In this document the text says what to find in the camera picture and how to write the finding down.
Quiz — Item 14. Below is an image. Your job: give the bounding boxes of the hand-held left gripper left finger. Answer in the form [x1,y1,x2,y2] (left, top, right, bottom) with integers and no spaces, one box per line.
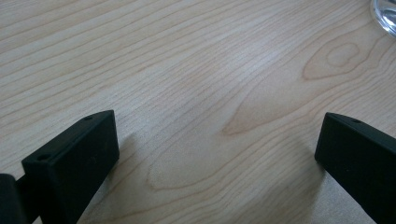
[21,109,120,224]

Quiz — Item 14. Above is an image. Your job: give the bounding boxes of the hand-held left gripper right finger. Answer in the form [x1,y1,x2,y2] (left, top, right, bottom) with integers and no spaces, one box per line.
[314,112,396,224]

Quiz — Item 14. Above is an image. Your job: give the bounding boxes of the clear glass container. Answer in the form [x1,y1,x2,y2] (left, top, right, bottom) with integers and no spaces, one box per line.
[369,0,396,39]

